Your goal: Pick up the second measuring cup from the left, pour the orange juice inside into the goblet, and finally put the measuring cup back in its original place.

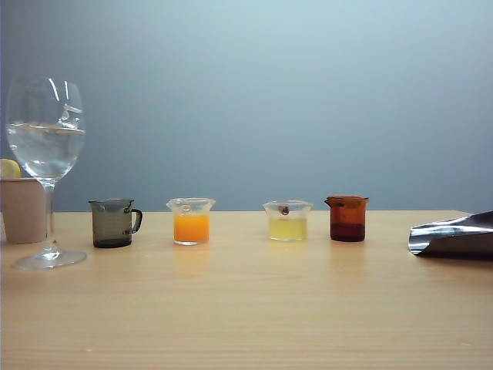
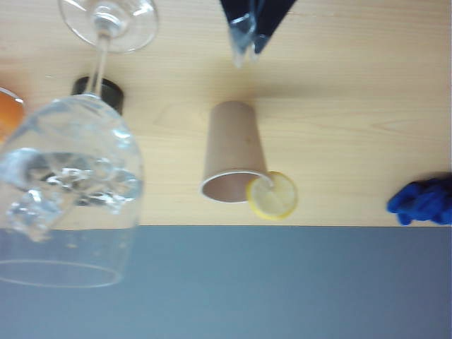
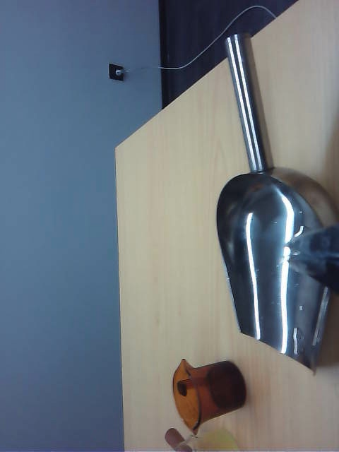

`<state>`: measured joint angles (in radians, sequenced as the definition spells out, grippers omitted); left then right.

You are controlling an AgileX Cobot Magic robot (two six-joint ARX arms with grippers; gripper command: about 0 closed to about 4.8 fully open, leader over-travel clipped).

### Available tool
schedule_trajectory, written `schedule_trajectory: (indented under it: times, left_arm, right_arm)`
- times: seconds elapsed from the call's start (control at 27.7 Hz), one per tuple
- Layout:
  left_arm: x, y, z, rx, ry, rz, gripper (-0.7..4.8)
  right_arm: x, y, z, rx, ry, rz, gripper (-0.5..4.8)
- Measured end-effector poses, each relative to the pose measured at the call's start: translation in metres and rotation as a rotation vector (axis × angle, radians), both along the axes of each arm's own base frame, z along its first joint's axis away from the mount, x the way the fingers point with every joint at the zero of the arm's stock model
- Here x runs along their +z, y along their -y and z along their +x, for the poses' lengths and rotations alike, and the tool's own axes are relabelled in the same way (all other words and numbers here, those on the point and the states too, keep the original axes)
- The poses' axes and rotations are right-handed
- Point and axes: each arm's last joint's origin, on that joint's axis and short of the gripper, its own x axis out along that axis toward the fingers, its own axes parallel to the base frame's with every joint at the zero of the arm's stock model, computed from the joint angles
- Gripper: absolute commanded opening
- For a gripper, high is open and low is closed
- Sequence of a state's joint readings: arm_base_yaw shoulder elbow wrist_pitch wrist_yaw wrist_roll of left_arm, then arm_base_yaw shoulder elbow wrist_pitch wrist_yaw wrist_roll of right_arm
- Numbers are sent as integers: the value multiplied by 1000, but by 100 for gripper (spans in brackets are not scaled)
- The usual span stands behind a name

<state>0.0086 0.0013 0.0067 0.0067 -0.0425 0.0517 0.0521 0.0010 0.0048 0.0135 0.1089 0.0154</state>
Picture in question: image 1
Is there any clear stemmed wine glass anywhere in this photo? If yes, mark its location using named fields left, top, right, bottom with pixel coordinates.
left=5, top=76, right=88, bottom=271

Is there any amber glass measuring cup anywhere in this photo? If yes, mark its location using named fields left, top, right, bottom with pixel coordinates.
left=324, top=195, right=370, bottom=243

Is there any clear measuring cup orange juice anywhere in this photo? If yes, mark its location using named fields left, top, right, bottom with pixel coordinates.
left=166, top=197, right=216, bottom=247

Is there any clear measuring cup wooden handle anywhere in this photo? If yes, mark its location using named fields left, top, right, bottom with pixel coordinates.
left=263, top=199, right=314, bottom=243

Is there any shiny silver foil sheet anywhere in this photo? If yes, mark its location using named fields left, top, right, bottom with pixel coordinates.
left=407, top=210, right=493, bottom=257

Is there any grey measuring cup with handle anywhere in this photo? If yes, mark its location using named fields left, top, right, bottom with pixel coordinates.
left=88, top=198, right=144, bottom=249

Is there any beige paper cup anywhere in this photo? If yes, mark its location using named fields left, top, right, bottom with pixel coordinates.
left=0, top=177, right=49, bottom=245

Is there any yellow lemon slice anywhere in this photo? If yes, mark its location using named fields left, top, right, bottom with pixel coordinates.
left=0, top=158, right=22, bottom=180

